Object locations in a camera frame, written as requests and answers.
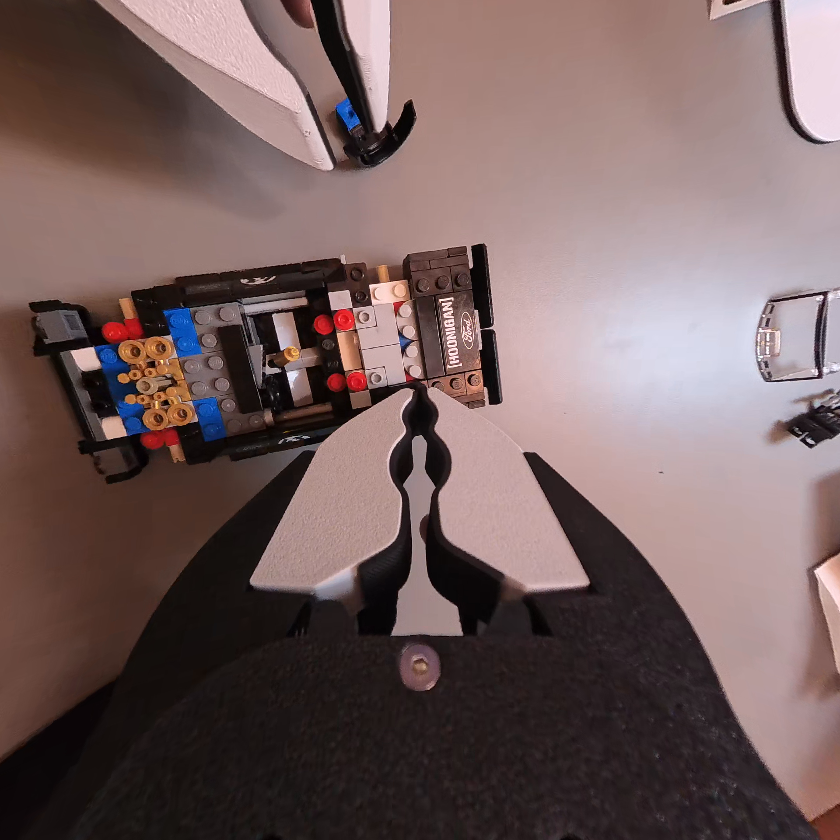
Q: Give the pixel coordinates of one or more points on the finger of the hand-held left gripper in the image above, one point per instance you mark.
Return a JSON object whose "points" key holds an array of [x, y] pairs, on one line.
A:
{"points": [[216, 46], [371, 52]]}

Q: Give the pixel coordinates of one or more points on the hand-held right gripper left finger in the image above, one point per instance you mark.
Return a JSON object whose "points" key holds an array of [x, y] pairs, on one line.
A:
{"points": [[328, 518]]}

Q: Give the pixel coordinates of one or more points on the black lego panel piece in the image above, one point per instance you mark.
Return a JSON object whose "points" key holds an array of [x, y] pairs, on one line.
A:
{"points": [[817, 423]]}

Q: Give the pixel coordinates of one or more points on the black lego wheel arch piece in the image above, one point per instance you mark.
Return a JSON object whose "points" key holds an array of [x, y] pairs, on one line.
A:
{"points": [[384, 148]]}

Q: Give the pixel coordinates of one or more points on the black and white sticker sheet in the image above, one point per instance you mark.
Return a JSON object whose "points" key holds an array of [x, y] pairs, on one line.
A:
{"points": [[741, 5]]}

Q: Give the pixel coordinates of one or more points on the transparent lego windshield piece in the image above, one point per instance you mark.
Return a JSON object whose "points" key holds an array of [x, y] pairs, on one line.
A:
{"points": [[820, 328]]}

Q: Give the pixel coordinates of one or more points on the person's left hand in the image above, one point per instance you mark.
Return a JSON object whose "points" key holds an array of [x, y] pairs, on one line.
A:
{"points": [[300, 12]]}

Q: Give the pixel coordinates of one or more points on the partly built lego car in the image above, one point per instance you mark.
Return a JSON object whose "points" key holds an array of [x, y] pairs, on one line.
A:
{"points": [[453, 328]]}

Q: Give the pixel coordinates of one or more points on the book stand with white base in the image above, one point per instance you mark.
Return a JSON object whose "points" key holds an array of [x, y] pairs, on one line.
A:
{"points": [[814, 65]]}

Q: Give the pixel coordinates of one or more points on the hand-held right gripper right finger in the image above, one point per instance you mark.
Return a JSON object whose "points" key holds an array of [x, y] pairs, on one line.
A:
{"points": [[512, 518]]}

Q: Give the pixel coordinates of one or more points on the white paper sheets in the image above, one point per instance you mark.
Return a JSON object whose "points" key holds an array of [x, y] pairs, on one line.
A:
{"points": [[832, 610]]}

